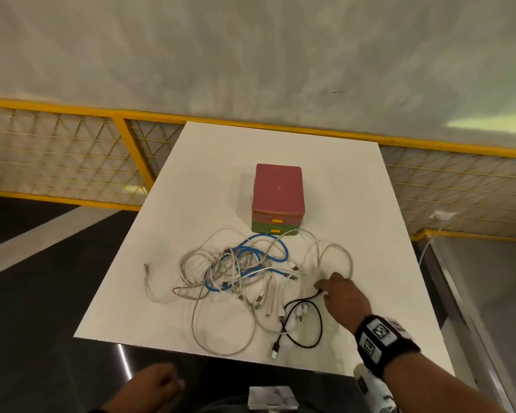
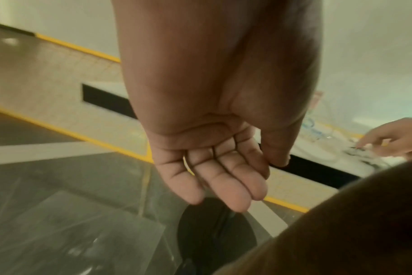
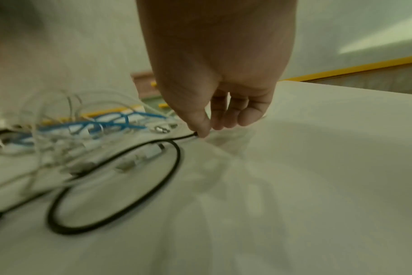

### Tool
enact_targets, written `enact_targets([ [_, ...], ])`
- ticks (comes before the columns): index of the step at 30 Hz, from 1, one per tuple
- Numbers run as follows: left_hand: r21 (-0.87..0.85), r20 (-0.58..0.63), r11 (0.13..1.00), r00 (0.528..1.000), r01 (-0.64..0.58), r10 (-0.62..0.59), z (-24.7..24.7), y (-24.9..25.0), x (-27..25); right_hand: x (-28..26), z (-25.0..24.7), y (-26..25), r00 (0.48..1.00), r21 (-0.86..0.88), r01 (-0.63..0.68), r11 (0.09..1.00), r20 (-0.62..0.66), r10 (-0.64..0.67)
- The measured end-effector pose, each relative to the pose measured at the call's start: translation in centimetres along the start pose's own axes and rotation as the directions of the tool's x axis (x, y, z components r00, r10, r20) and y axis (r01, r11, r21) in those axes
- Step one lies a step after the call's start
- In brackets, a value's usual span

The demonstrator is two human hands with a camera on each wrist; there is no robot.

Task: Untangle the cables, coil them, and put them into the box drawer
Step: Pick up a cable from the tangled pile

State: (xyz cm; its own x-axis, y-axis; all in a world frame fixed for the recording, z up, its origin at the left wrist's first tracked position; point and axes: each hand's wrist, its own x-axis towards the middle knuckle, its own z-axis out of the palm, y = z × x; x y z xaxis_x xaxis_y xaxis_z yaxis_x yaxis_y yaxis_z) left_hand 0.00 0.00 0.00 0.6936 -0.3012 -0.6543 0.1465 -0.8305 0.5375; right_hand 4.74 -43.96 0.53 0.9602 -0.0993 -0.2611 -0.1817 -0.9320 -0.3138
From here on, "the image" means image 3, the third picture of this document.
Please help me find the pink box with green drawer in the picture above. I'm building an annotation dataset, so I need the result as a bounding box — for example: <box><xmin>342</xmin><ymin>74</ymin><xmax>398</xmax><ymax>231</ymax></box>
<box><xmin>130</xmin><ymin>70</ymin><xmax>176</xmax><ymax>116</ymax></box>

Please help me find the blue cable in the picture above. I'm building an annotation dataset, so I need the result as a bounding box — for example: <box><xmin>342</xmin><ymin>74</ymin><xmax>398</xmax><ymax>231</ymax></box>
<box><xmin>2</xmin><ymin>111</ymin><xmax>168</xmax><ymax>146</ymax></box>

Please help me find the black cable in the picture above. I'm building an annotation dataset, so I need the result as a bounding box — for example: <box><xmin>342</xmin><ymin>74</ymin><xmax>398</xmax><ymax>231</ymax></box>
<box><xmin>0</xmin><ymin>131</ymin><xmax>200</xmax><ymax>236</ymax></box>

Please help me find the person's right hand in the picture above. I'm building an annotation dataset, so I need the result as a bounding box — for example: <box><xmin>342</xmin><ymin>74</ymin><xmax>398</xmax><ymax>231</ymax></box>
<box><xmin>136</xmin><ymin>0</ymin><xmax>298</xmax><ymax>139</ymax></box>

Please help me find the white table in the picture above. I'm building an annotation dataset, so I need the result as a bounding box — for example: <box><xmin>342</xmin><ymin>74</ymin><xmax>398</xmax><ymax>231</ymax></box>
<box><xmin>0</xmin><ymin>80</ymin><xmax>412</xmax><ymax>275</ymax></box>

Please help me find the bunch of white cables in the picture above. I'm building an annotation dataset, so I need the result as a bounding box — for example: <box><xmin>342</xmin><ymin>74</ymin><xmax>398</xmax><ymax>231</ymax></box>
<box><xmin>0</xmin><ymin>90</ymin><xmax>193</xmax><ymax>197</ymax></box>

